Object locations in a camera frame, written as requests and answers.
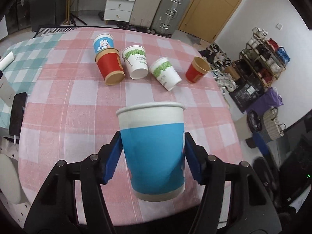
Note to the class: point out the red brown paper cup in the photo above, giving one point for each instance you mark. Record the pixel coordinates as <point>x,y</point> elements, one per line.
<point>197,69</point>

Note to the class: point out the shoe rack with shoes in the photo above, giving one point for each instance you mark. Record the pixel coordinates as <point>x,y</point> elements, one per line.
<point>265,57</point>

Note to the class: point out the beige suitcase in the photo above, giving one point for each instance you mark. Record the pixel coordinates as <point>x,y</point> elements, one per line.
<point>143,13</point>

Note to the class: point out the silver suitcase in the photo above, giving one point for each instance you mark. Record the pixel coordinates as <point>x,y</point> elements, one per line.
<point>168,16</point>

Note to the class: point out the blue rabbit paper cup lying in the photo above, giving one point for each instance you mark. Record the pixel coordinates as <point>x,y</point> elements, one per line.
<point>103,41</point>

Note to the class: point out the black smartphone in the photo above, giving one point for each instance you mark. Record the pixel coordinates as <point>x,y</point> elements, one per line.
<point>17,113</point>

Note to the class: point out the white green paper cup right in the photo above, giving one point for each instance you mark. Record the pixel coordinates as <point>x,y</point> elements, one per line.
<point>165,73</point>

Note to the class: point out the teal checkered tablecloth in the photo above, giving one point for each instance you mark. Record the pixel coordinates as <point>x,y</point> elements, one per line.
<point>29,59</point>

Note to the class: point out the woven basket bag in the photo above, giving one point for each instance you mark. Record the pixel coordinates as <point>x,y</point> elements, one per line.
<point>272,129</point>

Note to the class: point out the blue white paper cup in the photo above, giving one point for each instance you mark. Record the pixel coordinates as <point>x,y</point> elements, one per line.
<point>153,142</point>

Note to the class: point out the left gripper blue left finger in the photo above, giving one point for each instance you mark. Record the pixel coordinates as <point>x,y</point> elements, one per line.
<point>109,155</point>

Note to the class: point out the white power bank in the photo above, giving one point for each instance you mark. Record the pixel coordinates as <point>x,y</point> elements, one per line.
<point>7,93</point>

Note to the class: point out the purple bag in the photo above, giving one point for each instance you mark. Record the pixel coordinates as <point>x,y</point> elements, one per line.
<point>271,98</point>

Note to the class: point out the pink checkered tablecloth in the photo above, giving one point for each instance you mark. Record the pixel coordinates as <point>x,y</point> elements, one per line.
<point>70,114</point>

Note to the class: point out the white green paper cup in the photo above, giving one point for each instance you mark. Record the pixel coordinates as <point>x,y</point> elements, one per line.
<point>165,73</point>
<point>135,59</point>

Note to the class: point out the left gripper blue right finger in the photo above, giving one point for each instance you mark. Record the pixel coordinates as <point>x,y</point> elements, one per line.
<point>196,157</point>

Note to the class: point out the wooden door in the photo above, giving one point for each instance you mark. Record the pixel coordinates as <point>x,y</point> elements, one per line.
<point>206,18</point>

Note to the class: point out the red paper cup lying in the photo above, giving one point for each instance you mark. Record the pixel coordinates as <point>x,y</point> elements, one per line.
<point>110,67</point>

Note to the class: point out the black shopping bag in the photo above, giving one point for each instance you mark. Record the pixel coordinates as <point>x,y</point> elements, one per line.
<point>246,94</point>

